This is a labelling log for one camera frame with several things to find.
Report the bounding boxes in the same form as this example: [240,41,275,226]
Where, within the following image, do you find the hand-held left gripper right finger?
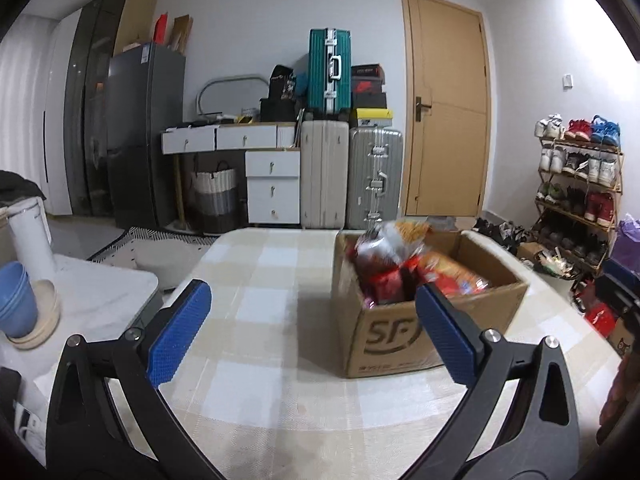
[415,284,582,480]

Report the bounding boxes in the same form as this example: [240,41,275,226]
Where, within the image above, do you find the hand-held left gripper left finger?
[45,279,228,480]

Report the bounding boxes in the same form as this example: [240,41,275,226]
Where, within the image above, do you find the orange bread snack packet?
[417,251,493,297]

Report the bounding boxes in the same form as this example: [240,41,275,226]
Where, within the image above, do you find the orange noodle snack packet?
[367,219,432,261]

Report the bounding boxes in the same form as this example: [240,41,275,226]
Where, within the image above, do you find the round white pouf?
[135,247,201,291]

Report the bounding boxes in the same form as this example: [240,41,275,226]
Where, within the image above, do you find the white marble side table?
[0,252,163,461]

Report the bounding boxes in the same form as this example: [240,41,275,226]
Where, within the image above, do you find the black white patterned rug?
[87,227,216,266]

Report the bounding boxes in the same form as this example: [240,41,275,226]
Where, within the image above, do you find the grey door mat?
[425,215,476,232]

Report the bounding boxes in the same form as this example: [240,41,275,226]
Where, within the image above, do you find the scattered sneakers group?
[472,217,538,256]

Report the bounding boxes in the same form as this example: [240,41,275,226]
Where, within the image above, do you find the beige trash bin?
[532,252,576,281]

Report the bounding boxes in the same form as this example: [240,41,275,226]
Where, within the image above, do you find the stack of beige bowls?
[5,280,62,350]

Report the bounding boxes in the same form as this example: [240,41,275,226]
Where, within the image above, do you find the woven laundry basket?
[192,160,237,233]

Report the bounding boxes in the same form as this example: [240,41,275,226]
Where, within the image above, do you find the red gift bag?
[582,302,618,338]

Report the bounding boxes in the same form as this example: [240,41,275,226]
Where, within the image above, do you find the stack of blue bowls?
[0,261,40,339]

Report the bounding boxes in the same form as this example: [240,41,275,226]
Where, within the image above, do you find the white drawer cabinet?
[245,150,302,226]

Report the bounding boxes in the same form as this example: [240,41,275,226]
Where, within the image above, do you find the white kettle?
[7,197,57,286]

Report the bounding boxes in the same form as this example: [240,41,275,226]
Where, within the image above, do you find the cat print cardboard box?
[607,310,636,358]

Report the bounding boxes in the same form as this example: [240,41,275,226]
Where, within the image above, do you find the silver suitcase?
[346,127,404,231]

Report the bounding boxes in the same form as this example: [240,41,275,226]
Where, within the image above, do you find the dark grey refrigerator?
[106,44,187,233]

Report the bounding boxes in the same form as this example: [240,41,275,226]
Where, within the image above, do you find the white desk with drawers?
[161,120,302,228]

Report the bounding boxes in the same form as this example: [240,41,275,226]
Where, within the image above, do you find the purple bag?
[610,214,640,271]

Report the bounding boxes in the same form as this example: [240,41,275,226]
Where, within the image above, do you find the wooden shoe rack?
[534,132,625,276]

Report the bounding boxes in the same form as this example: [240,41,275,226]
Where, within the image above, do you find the beige suitcase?
[300,120,350,230]

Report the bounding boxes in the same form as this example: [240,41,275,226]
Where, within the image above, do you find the black cloth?
[0,170,47,207]

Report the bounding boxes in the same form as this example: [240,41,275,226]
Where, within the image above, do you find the rows of assorted shoes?
[534,114,623,268]

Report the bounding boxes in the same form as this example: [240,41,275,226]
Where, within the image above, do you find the wooden door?
[401,0,497,218]

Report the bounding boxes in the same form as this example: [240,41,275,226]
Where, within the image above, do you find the yellow black shoe box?
[350,107,394,129]

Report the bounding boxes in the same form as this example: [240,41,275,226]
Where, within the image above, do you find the black storage bag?
[260,97,301,123]

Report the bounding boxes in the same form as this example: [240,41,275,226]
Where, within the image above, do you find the arched mirror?
[196,76,270,118]

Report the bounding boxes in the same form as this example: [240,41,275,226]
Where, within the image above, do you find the black printed bag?
[269,65,297,101]

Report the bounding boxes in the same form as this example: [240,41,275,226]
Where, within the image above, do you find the white curtain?
[0,12,56,196]

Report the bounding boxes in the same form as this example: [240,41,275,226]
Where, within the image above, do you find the teal suitcase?
[307,28,352,115]

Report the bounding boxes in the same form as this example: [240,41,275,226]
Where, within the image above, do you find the flat brown cardboard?
[171,14,194,55]

